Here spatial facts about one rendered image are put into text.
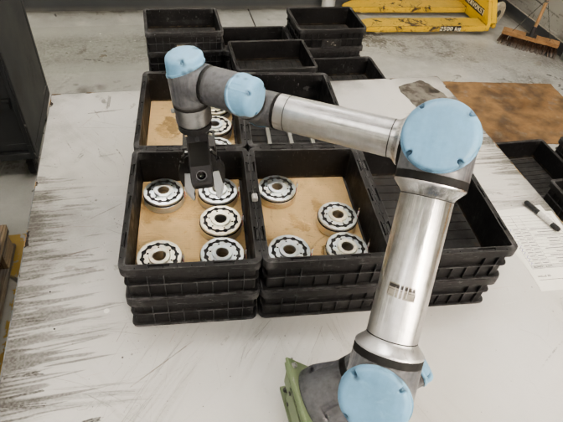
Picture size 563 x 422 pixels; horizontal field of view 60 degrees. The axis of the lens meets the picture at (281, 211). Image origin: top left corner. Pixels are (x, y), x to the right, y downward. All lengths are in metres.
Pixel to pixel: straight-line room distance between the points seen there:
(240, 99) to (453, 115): 0.37
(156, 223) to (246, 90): 0.50
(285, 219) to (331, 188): 0.19
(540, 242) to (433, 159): 0.95
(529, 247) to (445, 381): 0.57
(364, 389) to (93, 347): 0.67
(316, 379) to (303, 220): 0.45
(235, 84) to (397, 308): 0.47
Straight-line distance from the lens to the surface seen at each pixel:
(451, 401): 1.23
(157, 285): 1.09
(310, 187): 1.36
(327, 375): 0.99
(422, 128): 0.77
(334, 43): 2.89
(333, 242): 1.19
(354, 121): 0.95
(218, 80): 0.92
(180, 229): 1.24
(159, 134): 1.54
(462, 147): 0.76
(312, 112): 0.97
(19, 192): 2.73
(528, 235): 1.66
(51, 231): 1.48
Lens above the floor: 1.74
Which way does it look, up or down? 45 degrees down
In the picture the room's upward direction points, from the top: 7 degrees clockwise
